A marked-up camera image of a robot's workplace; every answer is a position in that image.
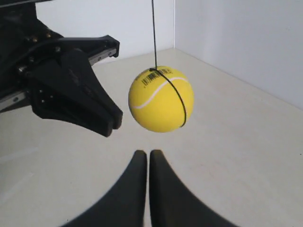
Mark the yellow tennis ball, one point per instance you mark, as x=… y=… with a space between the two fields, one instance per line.
x=161 y=99

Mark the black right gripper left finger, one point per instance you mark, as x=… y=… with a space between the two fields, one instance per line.
x=124 y=204

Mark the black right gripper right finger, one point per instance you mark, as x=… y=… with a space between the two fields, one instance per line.
x=172 y=204

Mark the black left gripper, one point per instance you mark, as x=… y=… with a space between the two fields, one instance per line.
x=72 y=93

